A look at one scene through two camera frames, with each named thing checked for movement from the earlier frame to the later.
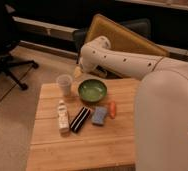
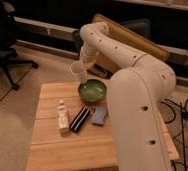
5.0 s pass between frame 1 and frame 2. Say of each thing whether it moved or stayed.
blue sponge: stayed
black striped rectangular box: stayed
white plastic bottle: stayed
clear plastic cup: moved
